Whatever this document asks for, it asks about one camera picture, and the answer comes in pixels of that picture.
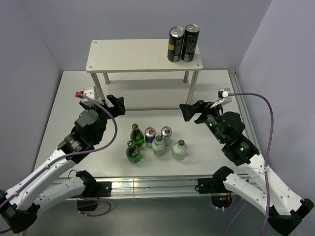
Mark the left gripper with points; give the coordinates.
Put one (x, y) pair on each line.
(118, 109)

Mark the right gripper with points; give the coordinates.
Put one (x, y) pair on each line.
(188, 110)

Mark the green perrier bottle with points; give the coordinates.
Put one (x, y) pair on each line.
(133, 152)
(137, 135)

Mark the clear Chang bottle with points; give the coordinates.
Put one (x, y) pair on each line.
(159, 145)
(179, 150)

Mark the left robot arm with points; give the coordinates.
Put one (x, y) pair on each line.
(94, 130)

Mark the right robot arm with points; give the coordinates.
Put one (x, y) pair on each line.
(284, 209)

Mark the white two-tier shelf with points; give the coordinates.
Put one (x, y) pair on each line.
(139, 71)

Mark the silver can right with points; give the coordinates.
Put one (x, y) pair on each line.
(166, 133)

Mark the blue silver can left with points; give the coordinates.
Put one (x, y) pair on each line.
(150, 134)

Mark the green Perrier bottle front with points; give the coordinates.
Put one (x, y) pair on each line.
(133, 152)

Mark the black tall can left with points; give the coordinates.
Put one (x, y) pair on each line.
(175, 43)

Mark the black tall can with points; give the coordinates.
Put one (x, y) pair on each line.
(175, 43)
(190, 42)

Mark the black tall can right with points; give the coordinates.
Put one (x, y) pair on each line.
(190, 42)

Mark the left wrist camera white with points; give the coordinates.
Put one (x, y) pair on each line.
(91, 93)

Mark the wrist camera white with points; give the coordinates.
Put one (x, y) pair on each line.
(223, 96)
(91, 93)

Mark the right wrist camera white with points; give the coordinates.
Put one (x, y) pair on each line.
(223, 96)

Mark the aluminium rail frame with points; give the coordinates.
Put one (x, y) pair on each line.
(157, 176)

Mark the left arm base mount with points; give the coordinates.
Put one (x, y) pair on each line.
(102, 189)

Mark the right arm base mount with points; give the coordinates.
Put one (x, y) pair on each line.
(220, 197)

